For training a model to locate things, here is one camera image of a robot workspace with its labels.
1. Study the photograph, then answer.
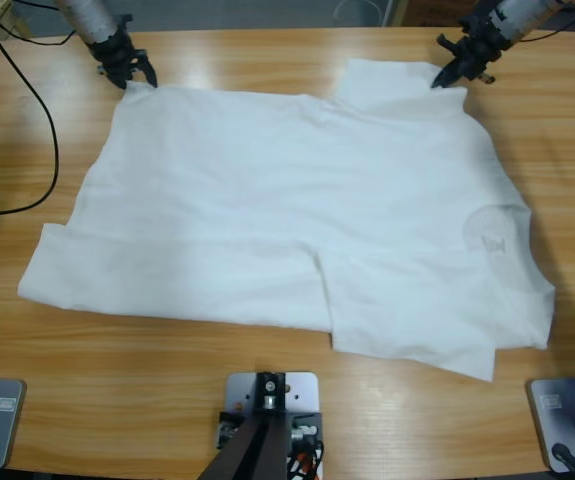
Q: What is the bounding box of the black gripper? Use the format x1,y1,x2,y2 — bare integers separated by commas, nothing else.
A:
89,32,159,91
430,14,506,90

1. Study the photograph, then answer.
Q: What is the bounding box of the white T-shirt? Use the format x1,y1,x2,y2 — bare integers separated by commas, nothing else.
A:
16,57,554,384

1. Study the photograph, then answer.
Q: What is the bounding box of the brown cardboard box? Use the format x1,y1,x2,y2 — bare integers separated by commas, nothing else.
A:
406,0,471,27

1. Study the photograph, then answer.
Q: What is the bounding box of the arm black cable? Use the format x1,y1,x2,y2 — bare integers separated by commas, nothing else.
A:
514,7,575,42

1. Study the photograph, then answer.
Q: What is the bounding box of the thin black cable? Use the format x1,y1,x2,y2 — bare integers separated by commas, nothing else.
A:
0,30,77,47

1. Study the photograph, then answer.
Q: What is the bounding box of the long black cable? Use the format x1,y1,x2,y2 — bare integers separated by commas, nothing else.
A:
0,0,61,217

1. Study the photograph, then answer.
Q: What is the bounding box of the white wire ring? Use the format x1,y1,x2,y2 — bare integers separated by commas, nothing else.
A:
334,0,384,25

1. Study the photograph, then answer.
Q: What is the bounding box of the white mount block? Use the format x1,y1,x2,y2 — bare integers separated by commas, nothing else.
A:
224,370,321,416

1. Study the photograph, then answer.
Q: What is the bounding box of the black clamp bracket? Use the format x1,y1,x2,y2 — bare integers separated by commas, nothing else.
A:
216,409,324,451

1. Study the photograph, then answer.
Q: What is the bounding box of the base black cable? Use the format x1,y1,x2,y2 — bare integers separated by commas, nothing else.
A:
551,442,575,476

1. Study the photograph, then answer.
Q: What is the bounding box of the orange and black cable bundle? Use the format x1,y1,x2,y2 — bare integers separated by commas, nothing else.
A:
286,439,326,480

